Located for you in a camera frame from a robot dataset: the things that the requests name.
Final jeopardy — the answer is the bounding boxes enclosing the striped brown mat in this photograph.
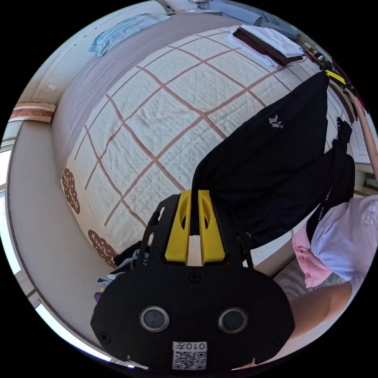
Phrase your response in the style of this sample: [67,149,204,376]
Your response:
[8,101,57,123]

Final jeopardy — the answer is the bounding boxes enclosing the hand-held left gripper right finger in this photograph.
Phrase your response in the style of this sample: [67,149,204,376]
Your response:
[198,190,226,264]

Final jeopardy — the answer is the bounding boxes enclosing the person's body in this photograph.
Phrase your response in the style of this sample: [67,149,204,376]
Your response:
[291,193,378,293]

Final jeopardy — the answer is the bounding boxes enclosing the black long pants with drawstring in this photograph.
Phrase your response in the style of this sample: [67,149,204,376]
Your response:
[191,70,357,249]

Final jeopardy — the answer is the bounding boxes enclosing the pile of folded clothes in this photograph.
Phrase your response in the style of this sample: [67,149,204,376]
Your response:
[224,24,306,69]

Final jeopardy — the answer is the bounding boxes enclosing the light blue pillow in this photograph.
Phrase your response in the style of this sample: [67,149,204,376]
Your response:
[90,13,173,58]

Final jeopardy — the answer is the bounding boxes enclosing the bed with checked quilt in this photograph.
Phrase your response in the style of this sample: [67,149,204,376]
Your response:
[52,13,368,280]

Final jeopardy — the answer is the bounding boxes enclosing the person's left forearm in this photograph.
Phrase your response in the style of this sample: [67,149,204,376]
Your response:
[288,279,356,343]

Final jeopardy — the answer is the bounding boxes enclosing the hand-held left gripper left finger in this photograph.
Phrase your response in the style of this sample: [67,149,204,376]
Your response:
[164,190,192,263]

